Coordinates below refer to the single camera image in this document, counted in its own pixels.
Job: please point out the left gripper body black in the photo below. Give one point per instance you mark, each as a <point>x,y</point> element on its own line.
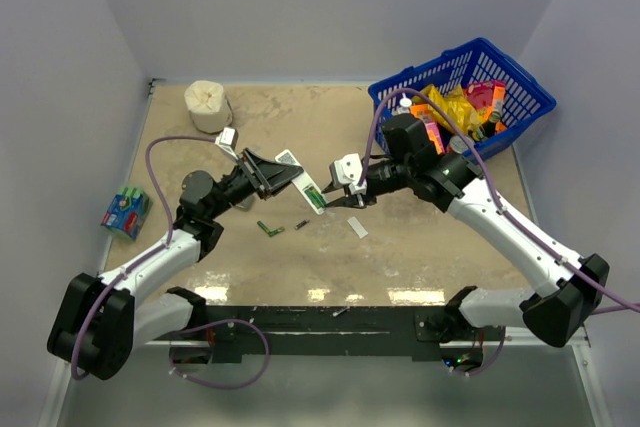
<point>248,169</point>

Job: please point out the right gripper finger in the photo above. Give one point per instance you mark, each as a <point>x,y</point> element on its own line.
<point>331,187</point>
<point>353,202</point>

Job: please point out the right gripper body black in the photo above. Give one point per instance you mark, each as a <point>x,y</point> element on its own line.
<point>388,176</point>

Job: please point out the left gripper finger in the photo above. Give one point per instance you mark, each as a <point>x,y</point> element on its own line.
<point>280,176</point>
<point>270,159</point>

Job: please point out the green battery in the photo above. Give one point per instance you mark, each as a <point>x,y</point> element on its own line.
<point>263,226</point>
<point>315,197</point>

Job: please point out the white remote control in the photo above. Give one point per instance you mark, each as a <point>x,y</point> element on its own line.
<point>302,182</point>

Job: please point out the white battery cover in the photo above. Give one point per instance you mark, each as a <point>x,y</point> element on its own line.
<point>357,227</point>

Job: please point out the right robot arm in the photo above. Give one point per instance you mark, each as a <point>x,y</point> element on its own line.
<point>563,286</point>

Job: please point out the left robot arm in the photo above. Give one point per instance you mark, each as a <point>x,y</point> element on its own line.
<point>100,319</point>

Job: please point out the grey remote control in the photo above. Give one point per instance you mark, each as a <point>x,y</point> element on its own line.
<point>246,204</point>

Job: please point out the orange box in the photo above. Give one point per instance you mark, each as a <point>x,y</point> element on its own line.
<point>422,112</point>

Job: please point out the white bottle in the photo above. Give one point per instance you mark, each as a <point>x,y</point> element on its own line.
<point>405,105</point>

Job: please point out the red soda can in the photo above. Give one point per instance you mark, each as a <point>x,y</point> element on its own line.
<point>459,144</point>

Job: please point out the white tissue roll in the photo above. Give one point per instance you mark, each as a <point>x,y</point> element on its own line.
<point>208,106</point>

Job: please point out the yellow snack bag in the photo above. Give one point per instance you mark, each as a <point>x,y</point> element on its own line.
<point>468,114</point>

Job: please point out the dark glass bottle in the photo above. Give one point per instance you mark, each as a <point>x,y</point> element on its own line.
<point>487,129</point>

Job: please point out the battery multipack blue green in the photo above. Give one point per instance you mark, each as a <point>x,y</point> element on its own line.
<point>127,213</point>

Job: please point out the orange tall carton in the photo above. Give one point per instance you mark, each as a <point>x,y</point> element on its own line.
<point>498,96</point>

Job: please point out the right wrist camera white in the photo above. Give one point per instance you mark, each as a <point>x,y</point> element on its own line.
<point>348,171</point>

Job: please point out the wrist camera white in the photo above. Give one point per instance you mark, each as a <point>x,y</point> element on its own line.
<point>348,171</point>
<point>226,141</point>

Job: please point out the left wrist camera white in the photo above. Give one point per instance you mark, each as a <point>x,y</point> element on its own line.
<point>226,141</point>

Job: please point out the black base frame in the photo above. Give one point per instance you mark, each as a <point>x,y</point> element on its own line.
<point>419,333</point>

